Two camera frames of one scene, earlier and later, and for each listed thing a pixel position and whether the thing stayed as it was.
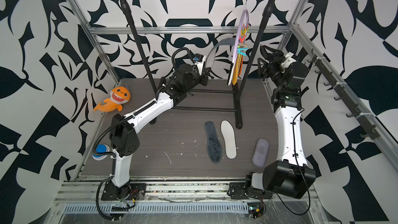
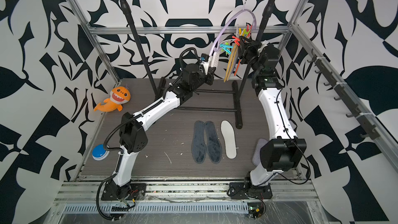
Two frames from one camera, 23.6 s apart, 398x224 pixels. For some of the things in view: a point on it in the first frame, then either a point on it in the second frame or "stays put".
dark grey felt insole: [210, 55] to [198, 145]
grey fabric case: [260, 152] stays put
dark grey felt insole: [214, 146] stays put
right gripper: [280, 57] to [250, 48]
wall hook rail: [371, 133] stays put
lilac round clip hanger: [241, 45] to [244, 10]
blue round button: [101, 148] stays put
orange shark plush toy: [118, 96] stays put
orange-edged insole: [228, 132] stays put
